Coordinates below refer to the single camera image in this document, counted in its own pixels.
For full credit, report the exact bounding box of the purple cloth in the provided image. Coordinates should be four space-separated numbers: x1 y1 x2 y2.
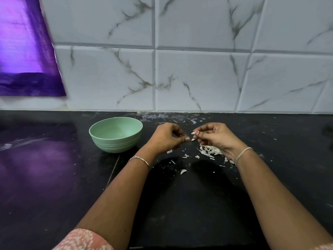
0 0 67 97

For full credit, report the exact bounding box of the person's right forearm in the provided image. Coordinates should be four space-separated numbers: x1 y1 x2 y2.
235 151 333 250

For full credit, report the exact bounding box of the person's left forearm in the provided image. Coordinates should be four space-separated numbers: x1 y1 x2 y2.
75 153 159 245

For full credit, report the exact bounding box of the silver left wrist bracelet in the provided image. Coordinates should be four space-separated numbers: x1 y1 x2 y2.
127 156 152 170

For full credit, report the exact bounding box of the person's left hand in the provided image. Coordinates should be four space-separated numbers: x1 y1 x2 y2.
147 122 191 158

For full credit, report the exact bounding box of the pink patterned left sleeve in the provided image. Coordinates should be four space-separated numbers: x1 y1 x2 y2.
52 228 115 250

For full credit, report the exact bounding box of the pile of white garlic peels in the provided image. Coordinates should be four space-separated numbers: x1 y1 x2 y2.
195 144 236 169

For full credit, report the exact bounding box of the person's right hand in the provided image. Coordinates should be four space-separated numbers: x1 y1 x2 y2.
192 122 248 163

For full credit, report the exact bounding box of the silver wrist bracelet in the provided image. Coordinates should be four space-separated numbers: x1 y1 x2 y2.
234 147 254 167
127 156 152 170

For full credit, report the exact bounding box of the mint green bowl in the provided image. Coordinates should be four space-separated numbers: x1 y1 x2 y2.
88 116 144 153

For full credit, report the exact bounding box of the silver right wrist bracelet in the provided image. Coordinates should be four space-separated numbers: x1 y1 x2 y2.
234 147 254 167

